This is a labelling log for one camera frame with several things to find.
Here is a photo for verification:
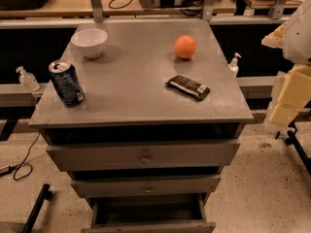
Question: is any left clear sanitizer bottle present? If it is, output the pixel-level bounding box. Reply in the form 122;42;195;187
16;66;40;92

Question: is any orange fruit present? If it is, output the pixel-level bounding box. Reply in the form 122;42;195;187
174;35;196;59

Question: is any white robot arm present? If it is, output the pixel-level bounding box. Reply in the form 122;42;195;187
261;0;311;130

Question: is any black stand leg left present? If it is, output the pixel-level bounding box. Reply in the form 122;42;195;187
22;183;53;233

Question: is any grey wooden drawer cabinet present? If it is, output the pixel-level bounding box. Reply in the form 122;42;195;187
28;17;255;233

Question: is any black tripod leg right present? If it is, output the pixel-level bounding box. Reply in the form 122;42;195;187
285;121;311;176

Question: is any grey top drawer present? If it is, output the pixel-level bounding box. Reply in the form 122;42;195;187
47;139;240;171

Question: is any clear sanitizer bottle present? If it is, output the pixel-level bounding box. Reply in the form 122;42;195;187
228;52;241;77
16;66;40;92

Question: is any grey bottom drawer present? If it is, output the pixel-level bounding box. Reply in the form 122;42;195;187
81;194;216;233

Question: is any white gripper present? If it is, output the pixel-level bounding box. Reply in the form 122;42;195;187
261;22;311;127

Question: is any wooden desk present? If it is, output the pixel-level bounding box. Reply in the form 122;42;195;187
0;0;237;19

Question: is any grey drawer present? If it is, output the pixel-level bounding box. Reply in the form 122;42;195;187
71;175;221;198
81;194;216;233
47;139;240;171

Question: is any black snack bar wrapper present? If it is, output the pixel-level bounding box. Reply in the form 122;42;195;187
165;75;210;101

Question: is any blue soda can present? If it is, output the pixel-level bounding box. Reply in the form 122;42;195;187
49;59;85;107

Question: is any right clear sanitizer bottle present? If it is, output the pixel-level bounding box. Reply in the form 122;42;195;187
228;52;241;77

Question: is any black floor cable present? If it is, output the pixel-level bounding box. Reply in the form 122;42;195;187
0;132;41;182

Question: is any white ceramic bowl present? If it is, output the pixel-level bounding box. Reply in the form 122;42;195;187
71;28;108;58

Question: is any grey middle drawer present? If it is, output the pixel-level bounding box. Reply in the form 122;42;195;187
71;175;221;198

